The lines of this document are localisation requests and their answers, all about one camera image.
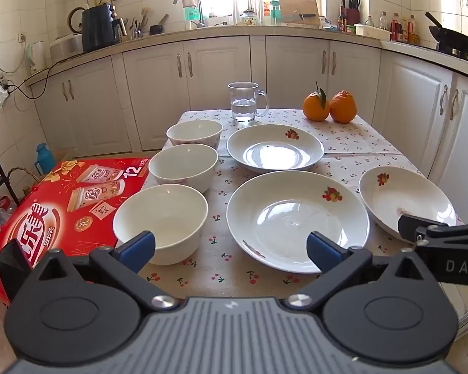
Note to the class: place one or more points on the black wok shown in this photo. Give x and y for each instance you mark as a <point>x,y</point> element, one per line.
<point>452,39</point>

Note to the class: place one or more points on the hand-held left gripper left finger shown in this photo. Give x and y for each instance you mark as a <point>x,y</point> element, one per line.
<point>134,247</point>

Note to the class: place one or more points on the utensil holder with utensils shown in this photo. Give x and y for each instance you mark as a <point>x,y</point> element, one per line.
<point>134,29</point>

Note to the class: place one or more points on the black air fryer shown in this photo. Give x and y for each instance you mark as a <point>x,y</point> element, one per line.
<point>99,27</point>

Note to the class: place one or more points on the wooden cutting board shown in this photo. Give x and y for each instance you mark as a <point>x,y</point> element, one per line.
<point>296,6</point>

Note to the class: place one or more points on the plain white bowl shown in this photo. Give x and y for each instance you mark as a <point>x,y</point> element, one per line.
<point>160,210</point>

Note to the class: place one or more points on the glass jar with lid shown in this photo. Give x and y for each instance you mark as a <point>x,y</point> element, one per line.
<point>248,18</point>

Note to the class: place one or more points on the green dish soap bottle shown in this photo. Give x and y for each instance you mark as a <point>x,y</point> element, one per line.
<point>191,12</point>

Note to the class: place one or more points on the cherry print tablecloth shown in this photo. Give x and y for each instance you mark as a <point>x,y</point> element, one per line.
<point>218,241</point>

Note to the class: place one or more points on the yellow oil bottle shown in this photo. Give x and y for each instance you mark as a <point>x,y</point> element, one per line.
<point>413,31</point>

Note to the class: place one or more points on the white kitchen cabinets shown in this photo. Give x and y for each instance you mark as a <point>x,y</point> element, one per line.
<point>218,66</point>

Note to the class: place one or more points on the white bowl with pink flowers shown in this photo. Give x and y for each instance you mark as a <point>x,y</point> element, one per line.
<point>195,132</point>
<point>183,163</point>

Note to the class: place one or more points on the orange with green leaf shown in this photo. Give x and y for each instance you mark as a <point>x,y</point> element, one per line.
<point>316,107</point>

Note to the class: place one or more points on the teal thermos jug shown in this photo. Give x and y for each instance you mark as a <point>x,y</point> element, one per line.
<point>46,161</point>

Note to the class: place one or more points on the white plate with fruit print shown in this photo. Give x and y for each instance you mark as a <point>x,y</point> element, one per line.
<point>397,194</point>
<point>277,152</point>
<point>288,218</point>

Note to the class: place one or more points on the white wall socket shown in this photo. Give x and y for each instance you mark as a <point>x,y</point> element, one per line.
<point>22,37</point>

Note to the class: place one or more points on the gas stove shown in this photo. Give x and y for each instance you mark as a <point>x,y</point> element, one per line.
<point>462,53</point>

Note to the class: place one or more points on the orange label bottle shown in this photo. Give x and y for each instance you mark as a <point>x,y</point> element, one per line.
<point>266,11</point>

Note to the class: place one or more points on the glass mug with water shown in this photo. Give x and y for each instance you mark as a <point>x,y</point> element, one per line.
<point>241,105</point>

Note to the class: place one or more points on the teal water bottle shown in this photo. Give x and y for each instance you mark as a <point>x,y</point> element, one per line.
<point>275,13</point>

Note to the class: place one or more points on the red printed carton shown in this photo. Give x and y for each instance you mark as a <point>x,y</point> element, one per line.
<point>43,210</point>

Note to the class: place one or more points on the bumpy orange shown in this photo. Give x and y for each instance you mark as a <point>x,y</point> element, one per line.
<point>343,107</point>

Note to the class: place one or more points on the white plastic container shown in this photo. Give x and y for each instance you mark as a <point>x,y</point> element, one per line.
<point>370,31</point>

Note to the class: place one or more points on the dark knife block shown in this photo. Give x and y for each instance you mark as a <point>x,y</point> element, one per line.
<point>351,15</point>

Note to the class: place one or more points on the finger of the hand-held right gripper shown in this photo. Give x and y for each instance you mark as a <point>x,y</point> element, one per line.
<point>413,226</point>

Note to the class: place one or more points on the steel kitchen faucet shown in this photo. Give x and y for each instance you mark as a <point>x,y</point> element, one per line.
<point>199,13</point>

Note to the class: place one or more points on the dark sauce bottle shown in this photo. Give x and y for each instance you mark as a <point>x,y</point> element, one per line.
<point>341,21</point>

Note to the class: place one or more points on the white electric kettle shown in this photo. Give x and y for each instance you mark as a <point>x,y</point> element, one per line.
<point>37,56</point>

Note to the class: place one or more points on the clear glass bottle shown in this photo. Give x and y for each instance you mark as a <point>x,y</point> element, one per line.
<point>369,22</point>

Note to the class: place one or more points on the white rice cooker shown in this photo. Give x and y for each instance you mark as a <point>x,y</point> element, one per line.
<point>64,48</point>

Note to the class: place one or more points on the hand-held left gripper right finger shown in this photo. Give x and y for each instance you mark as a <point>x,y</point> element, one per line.
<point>323,251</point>

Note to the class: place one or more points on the clear plastic bottle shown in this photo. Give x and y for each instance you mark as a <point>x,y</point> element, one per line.
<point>383,21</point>

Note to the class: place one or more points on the wicker basket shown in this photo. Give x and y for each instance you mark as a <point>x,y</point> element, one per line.
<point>27,187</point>

